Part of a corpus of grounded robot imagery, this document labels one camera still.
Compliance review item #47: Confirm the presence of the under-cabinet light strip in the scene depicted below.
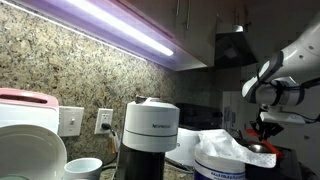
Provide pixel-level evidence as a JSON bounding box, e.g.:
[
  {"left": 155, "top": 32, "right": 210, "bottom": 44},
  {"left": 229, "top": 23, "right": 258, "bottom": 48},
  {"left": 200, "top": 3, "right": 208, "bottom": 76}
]
[{"left": 64, "top": 0, "right": 176, "bottom": 58}]

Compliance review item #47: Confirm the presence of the black range hood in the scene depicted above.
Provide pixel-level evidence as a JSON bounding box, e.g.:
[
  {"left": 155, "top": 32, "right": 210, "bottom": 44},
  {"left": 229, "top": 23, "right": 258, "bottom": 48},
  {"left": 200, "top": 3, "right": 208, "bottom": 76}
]
[{"left": 214, "top": 23, "right": 257, "bottom": 69}]

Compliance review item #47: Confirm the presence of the pink and white appliance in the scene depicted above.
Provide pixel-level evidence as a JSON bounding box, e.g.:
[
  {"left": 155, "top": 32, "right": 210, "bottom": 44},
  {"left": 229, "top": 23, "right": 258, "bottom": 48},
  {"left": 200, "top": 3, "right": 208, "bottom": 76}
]
[{"left": 0, "top": 88, "right": 59, "bottom": 133}]

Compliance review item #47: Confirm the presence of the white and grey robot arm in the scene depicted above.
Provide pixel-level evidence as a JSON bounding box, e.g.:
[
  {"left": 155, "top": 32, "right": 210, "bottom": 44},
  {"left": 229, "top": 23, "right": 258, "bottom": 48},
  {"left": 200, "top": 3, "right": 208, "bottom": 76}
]
[{"left": 241, "top": 12, "right": 320, "bottom": 141}]

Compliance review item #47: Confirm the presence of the white paper towel wipe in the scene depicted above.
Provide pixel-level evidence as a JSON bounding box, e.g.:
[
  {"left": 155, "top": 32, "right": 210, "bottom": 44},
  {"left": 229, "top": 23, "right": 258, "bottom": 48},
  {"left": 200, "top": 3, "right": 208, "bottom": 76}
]
[{"left": 195, "top": 129, "right": 277, "bottom": 168}]

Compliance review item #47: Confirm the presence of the white wall power outlet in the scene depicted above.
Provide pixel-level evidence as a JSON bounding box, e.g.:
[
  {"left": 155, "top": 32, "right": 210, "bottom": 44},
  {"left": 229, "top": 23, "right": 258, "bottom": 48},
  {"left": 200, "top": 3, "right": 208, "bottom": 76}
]
[{"left": 94, "top": 108, "right": 113, "bottom": 134}]

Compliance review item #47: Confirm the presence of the orange silicone spatula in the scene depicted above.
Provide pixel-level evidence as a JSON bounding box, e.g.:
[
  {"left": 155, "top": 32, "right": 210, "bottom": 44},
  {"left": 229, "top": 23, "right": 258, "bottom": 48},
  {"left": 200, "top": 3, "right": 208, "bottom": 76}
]
[{"left": 245, "top": 129, "right": 283, "bottom": 159}]

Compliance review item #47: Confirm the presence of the white ceramic cup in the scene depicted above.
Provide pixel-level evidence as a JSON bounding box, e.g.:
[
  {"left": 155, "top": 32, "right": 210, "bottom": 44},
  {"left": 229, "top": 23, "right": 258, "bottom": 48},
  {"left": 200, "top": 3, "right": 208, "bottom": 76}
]
[{"left": 63, "top": 158, "right": 103, "bottom": 180}]

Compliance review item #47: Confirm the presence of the wooden upper cabinet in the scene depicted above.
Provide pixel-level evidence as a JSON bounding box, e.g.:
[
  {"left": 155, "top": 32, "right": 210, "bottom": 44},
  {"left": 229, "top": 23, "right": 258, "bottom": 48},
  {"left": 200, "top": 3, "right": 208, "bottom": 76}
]
[{"left": 109, "top": 0, "right": 248, "bottom": 68}]

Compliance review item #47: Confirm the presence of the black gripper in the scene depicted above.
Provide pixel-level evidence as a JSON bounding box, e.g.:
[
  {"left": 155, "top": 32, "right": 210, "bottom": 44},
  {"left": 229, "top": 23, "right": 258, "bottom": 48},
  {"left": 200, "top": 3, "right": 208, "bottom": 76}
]
[{"left": 250, "top": 121, "right": 284, "bottom": 140}]

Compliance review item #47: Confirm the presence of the white wipes canister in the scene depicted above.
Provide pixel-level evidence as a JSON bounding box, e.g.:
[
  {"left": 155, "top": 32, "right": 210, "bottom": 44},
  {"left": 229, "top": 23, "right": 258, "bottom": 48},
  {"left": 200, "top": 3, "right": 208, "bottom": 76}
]
[{"left": 193, "top": 148, "right": 246, "bottom": 180}]

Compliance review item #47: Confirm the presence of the black and white coffee machine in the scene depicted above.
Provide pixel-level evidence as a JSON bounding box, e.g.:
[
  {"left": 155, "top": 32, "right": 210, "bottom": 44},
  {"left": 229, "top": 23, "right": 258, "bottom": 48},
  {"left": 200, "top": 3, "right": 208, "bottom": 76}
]
[{"left": 115, "top": 96, "right": 180, "bottom": 180}]

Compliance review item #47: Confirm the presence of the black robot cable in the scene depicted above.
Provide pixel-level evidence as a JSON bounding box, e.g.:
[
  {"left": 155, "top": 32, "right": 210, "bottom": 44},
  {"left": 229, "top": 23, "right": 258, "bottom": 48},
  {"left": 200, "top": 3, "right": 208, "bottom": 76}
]
[{"left": 266, "top": 76, "right": 320, "bottom": 124}]

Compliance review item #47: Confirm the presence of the white light switch plate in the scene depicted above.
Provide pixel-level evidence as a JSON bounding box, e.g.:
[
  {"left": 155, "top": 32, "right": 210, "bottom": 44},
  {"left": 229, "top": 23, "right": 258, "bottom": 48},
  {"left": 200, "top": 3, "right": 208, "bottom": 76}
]
[{"left": 58, "top": 106, "right": 84, "bottom": 137}]

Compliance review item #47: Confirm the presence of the white two-slot toaster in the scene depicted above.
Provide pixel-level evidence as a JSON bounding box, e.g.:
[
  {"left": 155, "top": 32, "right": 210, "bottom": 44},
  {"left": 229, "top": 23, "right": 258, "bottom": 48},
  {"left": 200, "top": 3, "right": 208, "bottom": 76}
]
[{"left": 165, "top": 127, "right": 200, "bottom": 166}]

